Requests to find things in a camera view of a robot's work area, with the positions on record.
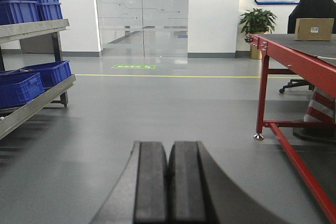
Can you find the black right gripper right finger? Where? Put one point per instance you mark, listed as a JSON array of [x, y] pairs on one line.
[[201, 192]]

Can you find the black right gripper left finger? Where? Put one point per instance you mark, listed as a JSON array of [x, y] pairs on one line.
[[140, 194]]

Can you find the brown cardboard package box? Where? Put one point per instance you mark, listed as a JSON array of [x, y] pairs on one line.
[[314, 29]]

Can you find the red white traffic cone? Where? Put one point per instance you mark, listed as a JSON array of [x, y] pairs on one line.
[[321, 108]]

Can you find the blue bin lower rear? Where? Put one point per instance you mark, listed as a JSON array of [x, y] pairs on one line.
[[51, 73]]

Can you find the blue bin lower front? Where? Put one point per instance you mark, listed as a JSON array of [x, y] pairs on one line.
[[20, 89]]

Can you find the green potted plant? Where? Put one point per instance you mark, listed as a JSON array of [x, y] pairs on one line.
[[257, 21]]

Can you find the frosted glass door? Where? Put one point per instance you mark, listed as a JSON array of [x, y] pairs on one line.
[[145, 28]]

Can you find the grey metal shelf rack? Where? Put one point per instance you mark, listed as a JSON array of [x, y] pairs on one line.
[[16, 116]]

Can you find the blue bin top right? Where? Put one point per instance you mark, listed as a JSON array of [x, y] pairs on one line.
[[49, 11]]

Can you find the black office chair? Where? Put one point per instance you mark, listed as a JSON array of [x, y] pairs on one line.
[[312, 9]]

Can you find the blue bin top front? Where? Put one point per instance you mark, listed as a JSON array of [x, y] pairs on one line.
[[16, 12]]

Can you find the red metal frame table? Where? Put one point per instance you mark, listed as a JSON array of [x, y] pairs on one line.
[[315, 62]]

